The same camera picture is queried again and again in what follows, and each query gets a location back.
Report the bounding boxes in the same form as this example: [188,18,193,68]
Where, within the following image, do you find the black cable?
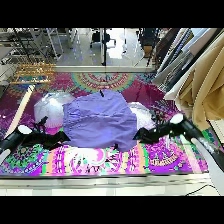
[184,184,215,197]

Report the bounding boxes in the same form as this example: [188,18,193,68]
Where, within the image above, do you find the beige garment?
[173,31,224,132]

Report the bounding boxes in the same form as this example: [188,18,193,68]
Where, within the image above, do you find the silver frame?
[0,175,224,197]

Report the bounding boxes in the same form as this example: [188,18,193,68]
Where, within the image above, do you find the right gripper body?
[132,125,165,146]

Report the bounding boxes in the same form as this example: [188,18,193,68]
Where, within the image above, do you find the purple garment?
[62,89,140,153]

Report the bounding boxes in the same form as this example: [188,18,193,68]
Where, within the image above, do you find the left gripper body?
[31,130,72,152]

